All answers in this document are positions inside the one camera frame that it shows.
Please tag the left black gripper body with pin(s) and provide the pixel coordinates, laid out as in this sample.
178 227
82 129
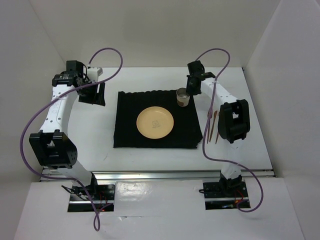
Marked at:
90 95

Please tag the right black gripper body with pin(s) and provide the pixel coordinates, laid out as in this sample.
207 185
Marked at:
193 91

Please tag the paper cup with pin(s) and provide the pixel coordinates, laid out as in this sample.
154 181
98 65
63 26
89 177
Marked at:
182 97

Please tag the beige plate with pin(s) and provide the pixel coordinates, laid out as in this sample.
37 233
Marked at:
155 122

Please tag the black cloth placemat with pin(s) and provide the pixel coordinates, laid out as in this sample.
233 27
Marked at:
186 132

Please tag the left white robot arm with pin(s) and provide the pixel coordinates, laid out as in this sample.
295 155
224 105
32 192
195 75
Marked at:
51 145

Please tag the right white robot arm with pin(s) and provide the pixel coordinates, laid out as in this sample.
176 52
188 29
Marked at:
233 122

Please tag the copper knife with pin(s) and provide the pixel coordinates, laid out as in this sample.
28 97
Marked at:
212 126

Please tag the copper fork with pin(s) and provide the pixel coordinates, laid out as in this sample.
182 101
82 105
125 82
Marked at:
209 117

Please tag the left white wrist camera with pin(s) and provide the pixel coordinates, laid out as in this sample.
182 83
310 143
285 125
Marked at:
93 74

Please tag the aluminium table frame rail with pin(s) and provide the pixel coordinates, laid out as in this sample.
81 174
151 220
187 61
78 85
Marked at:
91 129

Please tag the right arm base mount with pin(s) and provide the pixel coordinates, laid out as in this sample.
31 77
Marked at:
217 199

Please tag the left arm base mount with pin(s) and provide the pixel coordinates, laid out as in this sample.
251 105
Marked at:
103 197

